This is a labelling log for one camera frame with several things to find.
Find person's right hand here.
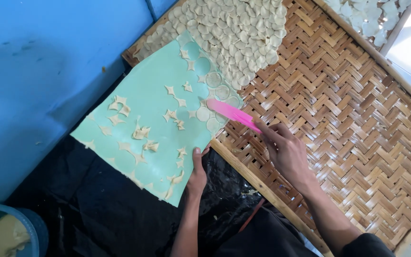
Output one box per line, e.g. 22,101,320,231
255,121,317,196

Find person's left hand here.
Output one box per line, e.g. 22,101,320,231
185,144,212,197

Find pink plastic scraper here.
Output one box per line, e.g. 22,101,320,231
206,99,263,134

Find mint green plastic sheet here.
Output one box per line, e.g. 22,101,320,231
70,30,245,208

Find woven bamboo drying tray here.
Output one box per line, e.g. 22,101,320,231
122,0,411,257
320,0,411,56

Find scattered star-shaped dough scraps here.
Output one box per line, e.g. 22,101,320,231
82,48,210,200

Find person's black trousers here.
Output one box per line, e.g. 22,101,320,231
213,203,318,257

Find black plastic sheet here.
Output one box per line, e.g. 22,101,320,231
4,71,263,257

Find flat cut dough rounds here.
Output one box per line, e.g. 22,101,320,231
196,71,242,134

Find person's black sleeve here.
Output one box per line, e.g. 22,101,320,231
340,233,396,257

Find heap of overlapping dough discs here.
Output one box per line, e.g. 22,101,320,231
134,0,288,91

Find pile of white dried crackers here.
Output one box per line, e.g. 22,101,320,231
325,0,411,47

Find blue plastic basin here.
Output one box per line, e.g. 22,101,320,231
0,203,49,257

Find beige dough lump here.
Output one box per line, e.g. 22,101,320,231
0,214,31,257

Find reddish brown strap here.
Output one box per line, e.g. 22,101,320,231
238,198,266,232

